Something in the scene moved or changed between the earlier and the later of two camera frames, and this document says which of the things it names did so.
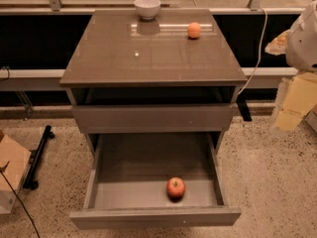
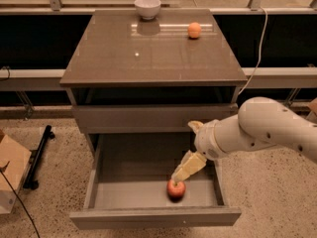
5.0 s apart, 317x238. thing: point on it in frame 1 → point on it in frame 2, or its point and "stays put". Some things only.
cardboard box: [14, 164] stays put
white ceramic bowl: [147, 8] stays put
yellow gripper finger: [277, 46] → [206, 140]
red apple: [175, 189] stays put
